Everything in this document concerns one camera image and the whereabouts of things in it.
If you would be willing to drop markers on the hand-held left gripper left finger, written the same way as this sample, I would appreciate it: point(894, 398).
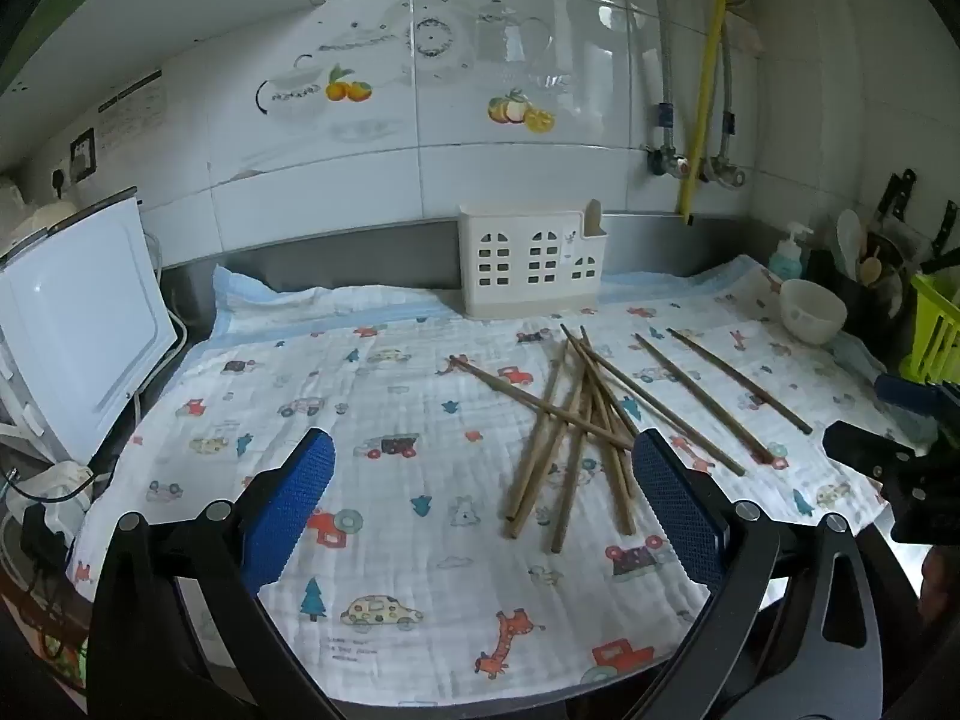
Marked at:
point(289, 510)

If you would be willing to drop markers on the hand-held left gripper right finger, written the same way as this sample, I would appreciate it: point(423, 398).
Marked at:
point(679, 510)

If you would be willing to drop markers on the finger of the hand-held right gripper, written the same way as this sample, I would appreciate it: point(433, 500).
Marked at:
point(904, 390)
point(862, 446)

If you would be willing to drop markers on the long brown wooden chopstick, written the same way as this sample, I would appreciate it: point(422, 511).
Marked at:
point(690, 405)
point(739, 381)

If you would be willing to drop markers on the pile of wooden chopsticks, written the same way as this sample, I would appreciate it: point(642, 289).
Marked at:
point(581, 435)

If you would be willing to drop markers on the white house-shaped utensil holder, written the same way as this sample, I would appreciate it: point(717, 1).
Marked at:
point(525, 262)

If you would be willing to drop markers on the green plastic basket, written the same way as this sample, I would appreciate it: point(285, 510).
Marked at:
point(934, 330)

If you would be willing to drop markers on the black utensil container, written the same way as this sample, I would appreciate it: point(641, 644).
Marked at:
point(870, 307)

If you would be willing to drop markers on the white ceramic bowl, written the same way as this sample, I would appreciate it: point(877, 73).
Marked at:
point(811, 311)

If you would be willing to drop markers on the small wooden spoon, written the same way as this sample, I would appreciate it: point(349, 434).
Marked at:
point(871, 266)

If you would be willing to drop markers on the white printed cartoon cloth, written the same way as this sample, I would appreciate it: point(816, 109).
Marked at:
point(420, 465)

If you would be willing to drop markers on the white plastic spatula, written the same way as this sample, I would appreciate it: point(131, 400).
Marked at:
point(849, 240)

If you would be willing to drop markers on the teal soap pump bottle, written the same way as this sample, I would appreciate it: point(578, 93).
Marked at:
point(787, 259)

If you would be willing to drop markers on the light blue underpad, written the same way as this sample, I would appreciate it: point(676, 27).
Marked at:
point(247, 289)

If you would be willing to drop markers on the white power strip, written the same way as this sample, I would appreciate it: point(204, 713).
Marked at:
point(56, 491)

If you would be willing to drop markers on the black power plug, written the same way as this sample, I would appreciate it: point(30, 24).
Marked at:
point(34, 529)

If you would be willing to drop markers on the metal water valve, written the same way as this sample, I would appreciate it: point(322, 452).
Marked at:
point(664, 161)
point(724, 172)

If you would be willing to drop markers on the white countertop appliance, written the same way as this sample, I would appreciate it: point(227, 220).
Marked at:
point(75, 315)

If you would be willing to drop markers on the yellow gas pipe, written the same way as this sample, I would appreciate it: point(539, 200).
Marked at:
point(705, 90)

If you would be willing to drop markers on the white wall socket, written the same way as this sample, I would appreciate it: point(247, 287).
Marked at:
point(58, 184)

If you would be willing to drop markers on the black wall switch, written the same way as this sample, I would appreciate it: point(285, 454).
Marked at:
point(82, 154)

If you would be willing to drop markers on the fruit bowl wall decal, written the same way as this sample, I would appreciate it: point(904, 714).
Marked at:
point(349, 90)

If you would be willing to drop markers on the white wall label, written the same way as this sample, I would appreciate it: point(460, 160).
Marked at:
point(131, 112)

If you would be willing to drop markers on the white wall cabinet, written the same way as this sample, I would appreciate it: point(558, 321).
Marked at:
point(150, 0)

